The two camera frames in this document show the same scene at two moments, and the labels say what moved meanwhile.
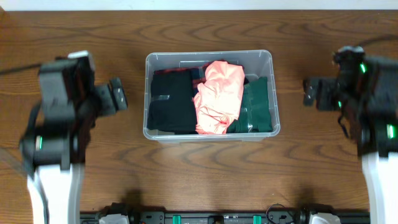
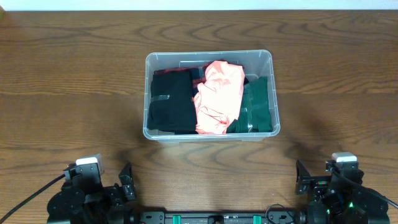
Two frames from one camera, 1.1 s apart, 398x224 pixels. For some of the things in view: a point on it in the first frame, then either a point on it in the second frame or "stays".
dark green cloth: (255, 115) stays
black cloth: (171, 107) stays
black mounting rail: (188, 217) stays
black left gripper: (109, 98) → (115, 190)
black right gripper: (332, 89) → (321, 183)
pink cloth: (219, 100) stays
